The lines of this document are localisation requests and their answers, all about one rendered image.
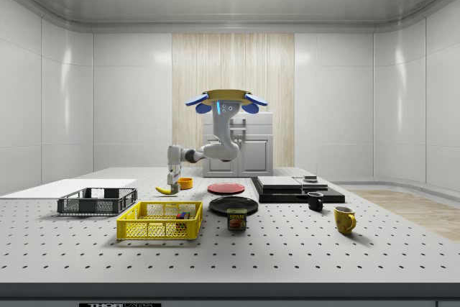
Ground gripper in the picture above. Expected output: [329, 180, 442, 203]
[166, 172, 181, 195]

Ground banana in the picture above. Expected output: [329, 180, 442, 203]
[155, 185, 180, 197]

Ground yellow basket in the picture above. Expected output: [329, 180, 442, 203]
[116, 201, 204, 241]

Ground red plate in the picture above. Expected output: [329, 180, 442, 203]
[206, 182, 246, 195]

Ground black plate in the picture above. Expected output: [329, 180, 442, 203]
[208, 196, 259, 216]

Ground flat-sided can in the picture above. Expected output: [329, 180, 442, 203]
[226, 208, 248, 232]

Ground white cabinet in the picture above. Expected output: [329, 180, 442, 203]
[201, 111, 275, 178]

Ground dark grey basket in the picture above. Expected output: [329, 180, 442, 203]
[56, 187, 139, 217]

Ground black stove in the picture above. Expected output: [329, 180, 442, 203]
[249, 175, 346, 204]

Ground white board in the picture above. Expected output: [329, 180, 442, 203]
[0, 178, 139, 199]

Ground black mug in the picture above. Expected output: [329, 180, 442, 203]
[307, 191, 325, 212]

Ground yellow mug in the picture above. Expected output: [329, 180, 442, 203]
[333, 206, 358, 235]

